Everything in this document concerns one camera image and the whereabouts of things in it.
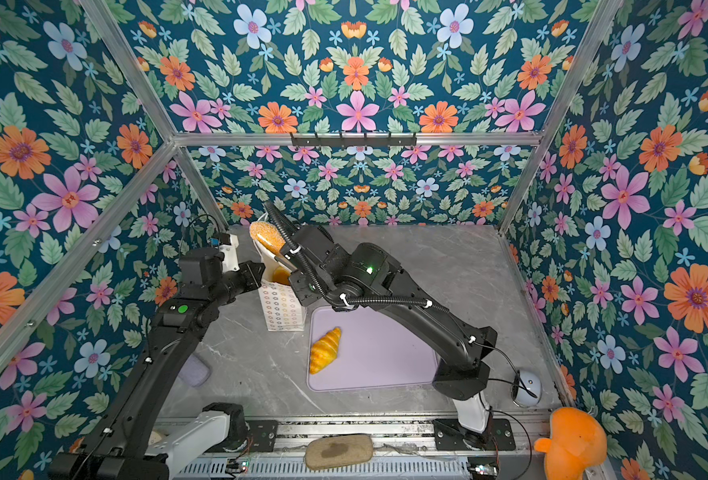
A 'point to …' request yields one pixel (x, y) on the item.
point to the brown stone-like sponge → (344, 450)
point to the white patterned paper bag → (282, 308)
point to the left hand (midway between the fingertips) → (266, 257)
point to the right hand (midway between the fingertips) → (302, 275)
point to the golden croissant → (325, 350)
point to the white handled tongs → (271, 262)
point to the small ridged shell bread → (281, 275)
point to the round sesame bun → (268, 236)
